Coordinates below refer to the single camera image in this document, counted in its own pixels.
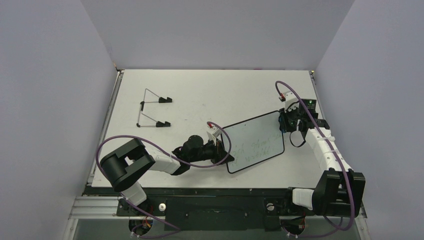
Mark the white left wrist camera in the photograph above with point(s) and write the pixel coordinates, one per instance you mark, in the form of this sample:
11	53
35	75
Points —
213	132

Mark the aluminium frame rail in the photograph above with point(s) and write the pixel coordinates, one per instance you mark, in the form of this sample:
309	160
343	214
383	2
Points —
107	109

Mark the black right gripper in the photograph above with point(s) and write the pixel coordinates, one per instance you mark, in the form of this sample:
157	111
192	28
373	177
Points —
284	122

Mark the black framed small whiteboard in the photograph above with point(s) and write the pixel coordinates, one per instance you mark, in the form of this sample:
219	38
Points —
253	141

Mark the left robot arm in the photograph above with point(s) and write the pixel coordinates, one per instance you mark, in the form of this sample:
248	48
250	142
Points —
124	166

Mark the wire whiteboard stand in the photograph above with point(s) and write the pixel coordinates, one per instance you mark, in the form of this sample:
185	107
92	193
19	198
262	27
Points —
148	111

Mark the blue whiteboard eraser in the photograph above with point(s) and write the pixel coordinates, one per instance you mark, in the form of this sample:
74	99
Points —
282	126

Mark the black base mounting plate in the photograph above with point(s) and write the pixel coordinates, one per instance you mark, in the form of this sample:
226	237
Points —
223	209

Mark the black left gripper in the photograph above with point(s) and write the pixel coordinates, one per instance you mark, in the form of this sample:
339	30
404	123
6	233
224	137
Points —
219	153

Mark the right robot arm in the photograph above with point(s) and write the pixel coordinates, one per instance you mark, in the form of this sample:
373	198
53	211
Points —
340	189

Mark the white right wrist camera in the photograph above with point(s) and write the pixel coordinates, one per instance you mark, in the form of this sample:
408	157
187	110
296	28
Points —
291	102

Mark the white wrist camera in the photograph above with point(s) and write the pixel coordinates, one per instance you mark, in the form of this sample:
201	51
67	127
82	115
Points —
291	102
213	132

